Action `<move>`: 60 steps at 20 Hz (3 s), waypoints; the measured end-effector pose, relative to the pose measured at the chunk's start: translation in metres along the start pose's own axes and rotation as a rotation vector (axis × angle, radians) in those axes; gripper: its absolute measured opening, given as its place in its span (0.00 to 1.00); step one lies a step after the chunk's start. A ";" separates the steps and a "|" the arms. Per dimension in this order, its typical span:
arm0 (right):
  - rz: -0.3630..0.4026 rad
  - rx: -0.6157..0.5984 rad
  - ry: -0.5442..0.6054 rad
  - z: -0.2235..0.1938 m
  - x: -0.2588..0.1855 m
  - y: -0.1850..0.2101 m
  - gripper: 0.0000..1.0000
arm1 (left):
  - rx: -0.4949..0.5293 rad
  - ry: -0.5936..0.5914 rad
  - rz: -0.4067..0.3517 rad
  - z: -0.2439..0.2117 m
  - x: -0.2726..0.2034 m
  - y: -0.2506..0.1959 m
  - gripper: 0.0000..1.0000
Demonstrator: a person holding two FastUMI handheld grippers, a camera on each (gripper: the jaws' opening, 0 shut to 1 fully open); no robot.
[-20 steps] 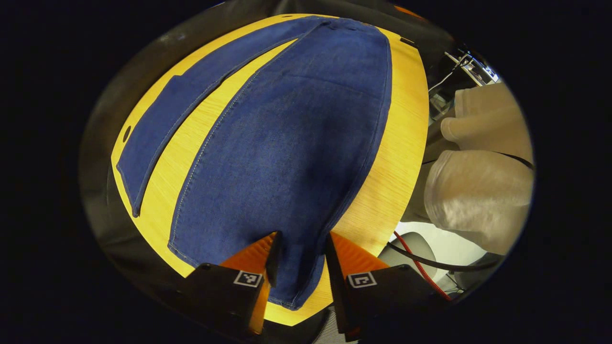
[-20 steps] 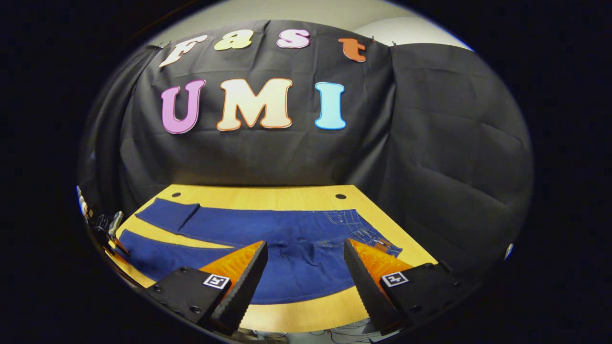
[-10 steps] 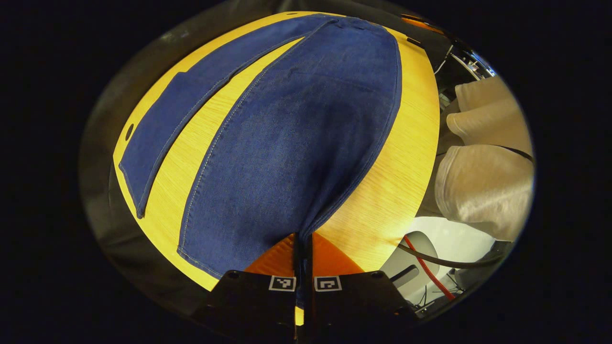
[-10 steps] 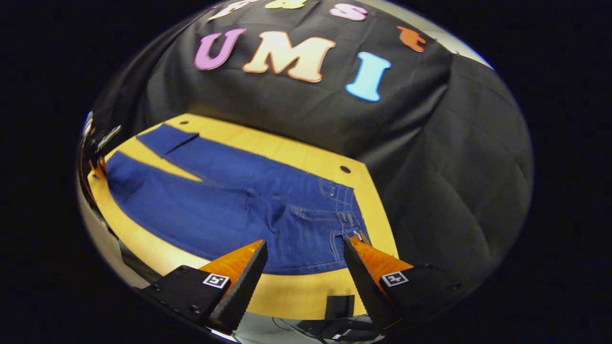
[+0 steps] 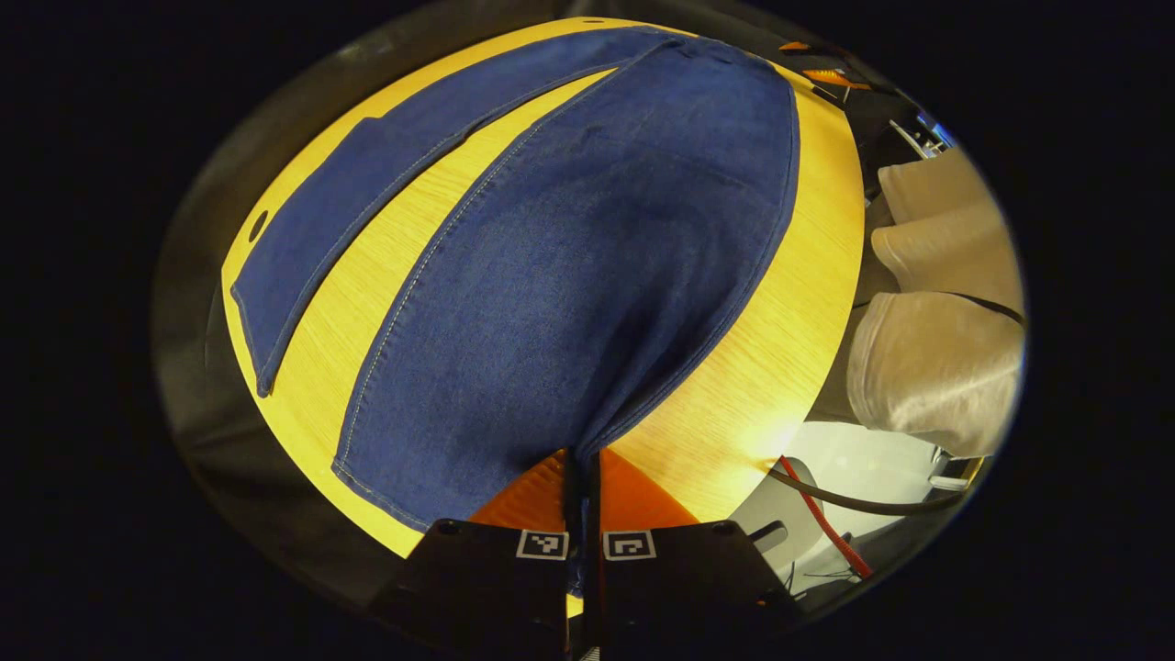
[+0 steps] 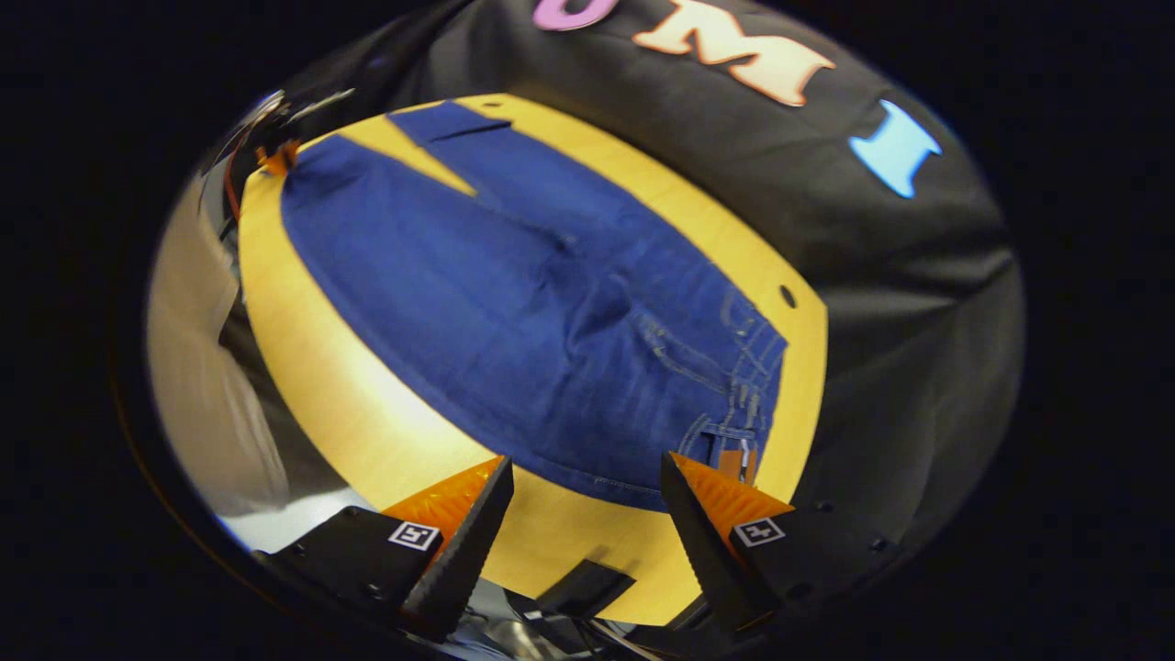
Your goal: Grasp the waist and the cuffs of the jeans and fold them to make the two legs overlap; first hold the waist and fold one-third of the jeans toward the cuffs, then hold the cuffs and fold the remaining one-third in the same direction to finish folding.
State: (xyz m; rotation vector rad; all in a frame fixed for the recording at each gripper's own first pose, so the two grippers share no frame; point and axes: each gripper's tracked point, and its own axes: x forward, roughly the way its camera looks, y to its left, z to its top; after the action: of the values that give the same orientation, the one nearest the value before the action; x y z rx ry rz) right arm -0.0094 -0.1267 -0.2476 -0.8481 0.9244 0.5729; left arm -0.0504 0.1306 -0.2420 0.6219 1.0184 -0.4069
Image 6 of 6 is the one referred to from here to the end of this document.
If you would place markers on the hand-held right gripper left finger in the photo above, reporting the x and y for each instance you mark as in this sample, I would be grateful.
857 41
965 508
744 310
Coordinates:
459 560

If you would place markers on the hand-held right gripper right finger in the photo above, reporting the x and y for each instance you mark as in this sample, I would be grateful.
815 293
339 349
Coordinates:
707 551

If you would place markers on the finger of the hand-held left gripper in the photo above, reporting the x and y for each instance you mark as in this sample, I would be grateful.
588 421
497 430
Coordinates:
277 158

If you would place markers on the blue jeans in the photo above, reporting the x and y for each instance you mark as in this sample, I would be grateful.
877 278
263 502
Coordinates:
514 303

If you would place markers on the person's beige clothing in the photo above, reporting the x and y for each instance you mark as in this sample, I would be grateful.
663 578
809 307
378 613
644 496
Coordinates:
211 386

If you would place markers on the black backdrop cloth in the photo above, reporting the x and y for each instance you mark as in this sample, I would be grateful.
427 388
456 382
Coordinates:
872 275

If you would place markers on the black table edge bracket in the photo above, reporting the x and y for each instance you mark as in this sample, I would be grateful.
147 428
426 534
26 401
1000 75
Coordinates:
583 588

